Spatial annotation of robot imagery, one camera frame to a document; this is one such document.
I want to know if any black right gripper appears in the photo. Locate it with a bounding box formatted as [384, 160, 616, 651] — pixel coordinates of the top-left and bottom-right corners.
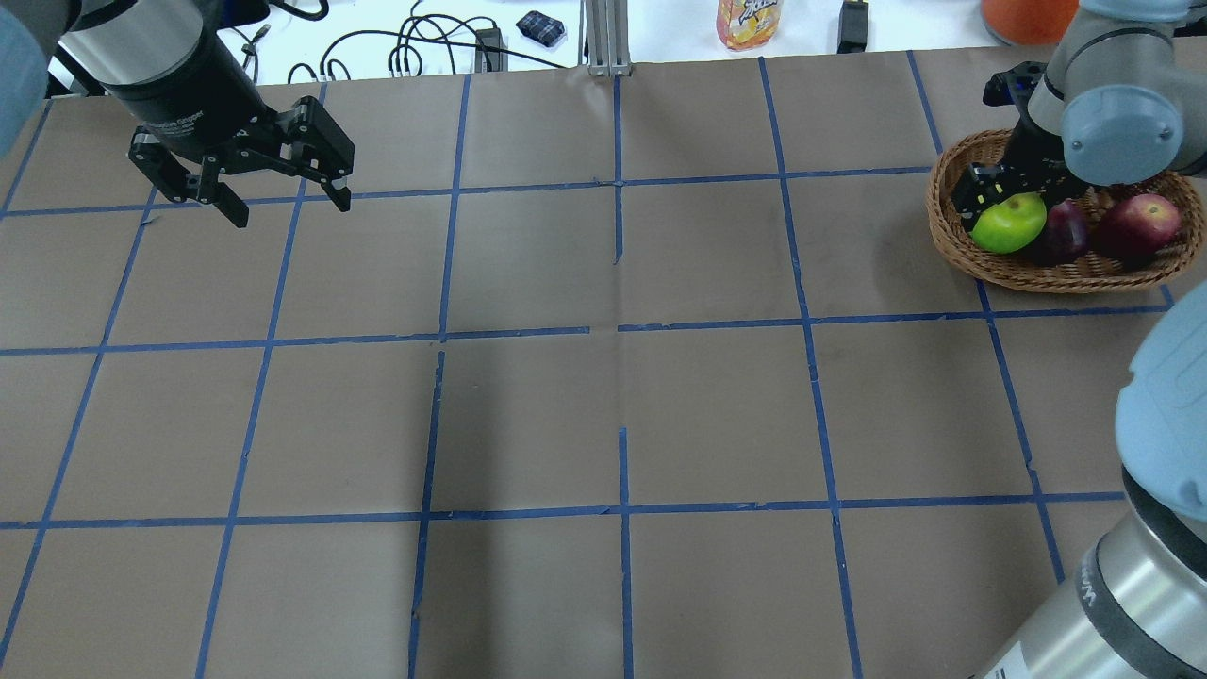
[950, 62, 1089, 233]

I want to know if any orange juice bottle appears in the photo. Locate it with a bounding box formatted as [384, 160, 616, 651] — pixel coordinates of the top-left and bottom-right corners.
[716, 0, 782, 52]

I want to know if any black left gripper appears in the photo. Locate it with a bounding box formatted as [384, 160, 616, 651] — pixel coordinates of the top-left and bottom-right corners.
[103, 33, 356, 228]

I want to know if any black power adapter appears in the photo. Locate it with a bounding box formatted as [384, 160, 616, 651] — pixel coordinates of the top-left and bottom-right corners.
[835, 0, 870, 55]

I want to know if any aluminium frame post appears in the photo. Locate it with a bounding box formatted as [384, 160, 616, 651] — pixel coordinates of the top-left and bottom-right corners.
[579, 0, 632, 77]

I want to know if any green apple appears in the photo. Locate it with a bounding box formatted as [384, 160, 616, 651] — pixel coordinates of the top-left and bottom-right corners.
[969, 192, 1048, 254]

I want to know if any orange bucket grey lid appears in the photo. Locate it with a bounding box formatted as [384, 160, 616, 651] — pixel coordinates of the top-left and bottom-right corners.
[979, 0, 1080, 43]

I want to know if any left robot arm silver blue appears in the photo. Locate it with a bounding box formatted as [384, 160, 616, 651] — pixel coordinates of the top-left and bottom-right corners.
[2, 1, 356, 228]

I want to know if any brown wicker basket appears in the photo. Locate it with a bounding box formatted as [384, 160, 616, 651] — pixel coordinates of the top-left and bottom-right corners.
[925, 129, 1205, 295]

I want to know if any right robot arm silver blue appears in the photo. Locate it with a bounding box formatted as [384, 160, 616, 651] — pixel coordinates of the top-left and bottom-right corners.
[926, 1, 1205, 678]

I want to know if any dark red apple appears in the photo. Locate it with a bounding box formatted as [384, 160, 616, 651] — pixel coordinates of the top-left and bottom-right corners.
[1021, 199, 1090, 267]

